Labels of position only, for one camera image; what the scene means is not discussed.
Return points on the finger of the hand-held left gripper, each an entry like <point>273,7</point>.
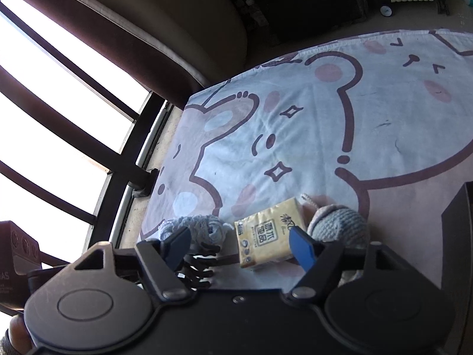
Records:
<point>51,262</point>

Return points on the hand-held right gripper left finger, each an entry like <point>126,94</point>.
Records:
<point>177,244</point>

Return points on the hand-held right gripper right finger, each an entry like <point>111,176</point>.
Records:
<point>303,247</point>

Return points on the black hair claw clip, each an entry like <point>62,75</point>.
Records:
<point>199,266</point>

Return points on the yellow tissue pack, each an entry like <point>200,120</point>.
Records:
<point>266,233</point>

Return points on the grey crocheted ball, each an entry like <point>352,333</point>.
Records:
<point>340,225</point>

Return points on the black cardboard box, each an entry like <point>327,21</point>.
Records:
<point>462,229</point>

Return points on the person's left hand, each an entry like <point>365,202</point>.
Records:
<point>20,334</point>

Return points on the cartoon bear printed blanket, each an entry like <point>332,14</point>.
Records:
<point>314,137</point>

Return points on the black window railing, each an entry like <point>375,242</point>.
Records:
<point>147,118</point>

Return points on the brown curtain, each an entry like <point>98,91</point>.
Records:
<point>129,26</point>

